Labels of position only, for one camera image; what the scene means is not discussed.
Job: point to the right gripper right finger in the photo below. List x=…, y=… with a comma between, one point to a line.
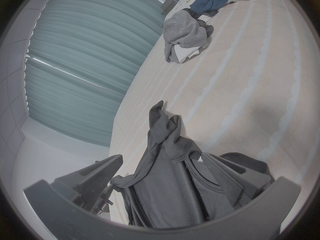
x=225, y=176

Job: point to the black shiny garment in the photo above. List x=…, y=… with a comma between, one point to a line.
x=206, y=27

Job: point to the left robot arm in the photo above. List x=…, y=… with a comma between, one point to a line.
x=101, y=204

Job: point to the bed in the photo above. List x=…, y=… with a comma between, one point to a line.
x=237, y=84

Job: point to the black T-shirt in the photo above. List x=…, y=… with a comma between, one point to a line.
x=170, y=184

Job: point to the blue-green curtain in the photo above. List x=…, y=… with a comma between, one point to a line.
x=75, y=104
x=100, y=34

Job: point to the grey bedside table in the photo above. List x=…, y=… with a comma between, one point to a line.
x=170, y=4

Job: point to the white printed pillow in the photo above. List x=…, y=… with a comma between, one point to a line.
x=185, y=0

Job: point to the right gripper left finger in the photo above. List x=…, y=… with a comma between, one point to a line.
x=87, y=184

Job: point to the grey garment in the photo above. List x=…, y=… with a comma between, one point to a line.
x=182, y=29

